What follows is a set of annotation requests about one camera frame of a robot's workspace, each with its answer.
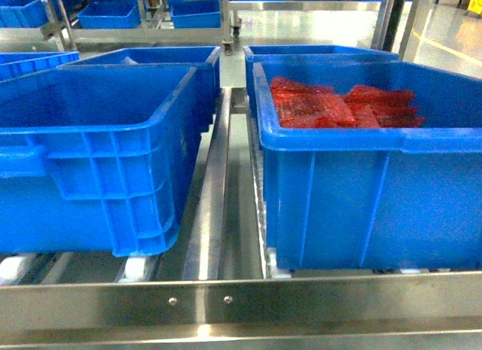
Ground blue bin behind left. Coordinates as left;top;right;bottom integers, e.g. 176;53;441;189
66;46;221;132

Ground stainless steel shelf rack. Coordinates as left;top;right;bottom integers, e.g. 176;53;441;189
0;0;482;350

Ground blue bin with red bags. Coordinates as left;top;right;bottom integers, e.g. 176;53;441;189
252;62;481;270

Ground blue bin behind right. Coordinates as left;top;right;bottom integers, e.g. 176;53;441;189
243;44;399;117

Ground empty blue bin left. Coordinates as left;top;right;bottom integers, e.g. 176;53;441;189
1;65;200;257

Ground far blue bin right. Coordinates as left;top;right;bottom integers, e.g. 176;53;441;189
168;0;221;29

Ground far blue bin left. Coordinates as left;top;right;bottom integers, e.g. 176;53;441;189
78;0;142;29

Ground far steel shelf rack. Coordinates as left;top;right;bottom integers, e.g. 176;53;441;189
1;0;233;53

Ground red bubble wrap bags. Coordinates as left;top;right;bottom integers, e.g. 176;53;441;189
270;77;425;129

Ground clear plastic bag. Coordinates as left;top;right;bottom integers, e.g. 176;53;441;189
120;56;139;65

